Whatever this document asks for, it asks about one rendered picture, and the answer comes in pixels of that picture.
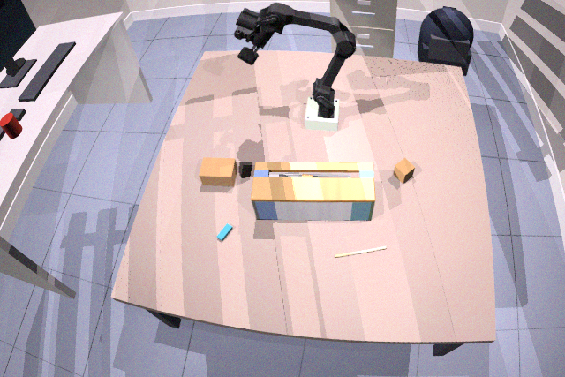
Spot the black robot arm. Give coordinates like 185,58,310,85
234,3,356,118

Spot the small light blue block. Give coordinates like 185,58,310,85
217,224,233,242

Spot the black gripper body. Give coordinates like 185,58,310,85
237,30,271,65

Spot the light wooden stick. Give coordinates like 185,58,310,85
335,246,387,258

